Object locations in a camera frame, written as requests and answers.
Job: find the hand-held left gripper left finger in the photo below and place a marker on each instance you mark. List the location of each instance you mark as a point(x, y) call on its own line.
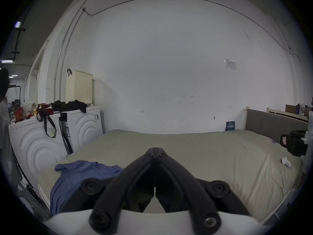
point(115, 192)

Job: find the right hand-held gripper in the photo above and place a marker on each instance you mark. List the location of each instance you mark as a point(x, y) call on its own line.
point(310, 128)

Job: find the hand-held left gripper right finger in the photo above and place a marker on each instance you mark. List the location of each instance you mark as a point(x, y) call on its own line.
point(193, 192)

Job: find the white hand controller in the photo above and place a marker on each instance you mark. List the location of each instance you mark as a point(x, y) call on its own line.
point(286, 162)

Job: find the grey padded headboard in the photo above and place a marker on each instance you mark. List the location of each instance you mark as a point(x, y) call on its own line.
point(271, 123)

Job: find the bed with beige sheet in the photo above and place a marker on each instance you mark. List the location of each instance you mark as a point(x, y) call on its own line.
point(207, 150)

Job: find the dark blue shirt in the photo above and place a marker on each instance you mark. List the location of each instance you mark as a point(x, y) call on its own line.
point(73, 177)

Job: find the dark blue card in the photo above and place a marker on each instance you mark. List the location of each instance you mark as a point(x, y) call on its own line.
point(230, 125)

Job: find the white washing machine with basket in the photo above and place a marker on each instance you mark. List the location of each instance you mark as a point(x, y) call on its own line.
point(85, 126)

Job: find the white washing machine with bags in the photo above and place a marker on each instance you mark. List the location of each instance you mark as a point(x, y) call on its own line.
point(36, 146)

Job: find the white paper wall notice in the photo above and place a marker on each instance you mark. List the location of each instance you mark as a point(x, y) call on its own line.
point(230, 64)

